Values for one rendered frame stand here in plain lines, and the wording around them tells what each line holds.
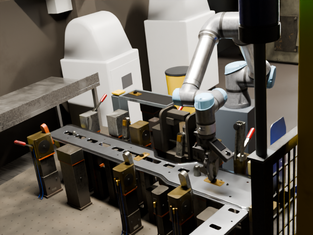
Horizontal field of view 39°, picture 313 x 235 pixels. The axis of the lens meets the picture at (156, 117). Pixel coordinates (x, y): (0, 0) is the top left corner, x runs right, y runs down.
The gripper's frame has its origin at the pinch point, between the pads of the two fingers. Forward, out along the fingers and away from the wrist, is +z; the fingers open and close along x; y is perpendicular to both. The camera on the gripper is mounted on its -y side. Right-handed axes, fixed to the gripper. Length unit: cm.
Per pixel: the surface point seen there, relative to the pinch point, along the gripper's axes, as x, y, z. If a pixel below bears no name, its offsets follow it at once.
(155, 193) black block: 15.6, 19.1, 5.5
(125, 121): -18, 70, -5
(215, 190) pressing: 1.9, -1.7, 4.6
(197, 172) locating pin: -3.7, 11.5, 2.5
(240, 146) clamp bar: -19.5, -0.5, -6.1
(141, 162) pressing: -0.7, 42.2, 4.7
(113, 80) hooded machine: -149, 226, 32
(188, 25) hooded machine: -289, 238, 6
